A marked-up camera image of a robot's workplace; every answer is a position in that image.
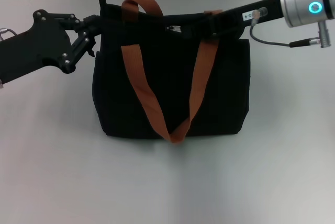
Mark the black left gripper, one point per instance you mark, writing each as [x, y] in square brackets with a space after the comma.
[34, 48]

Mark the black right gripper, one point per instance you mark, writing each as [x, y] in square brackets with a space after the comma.
[267, 9]

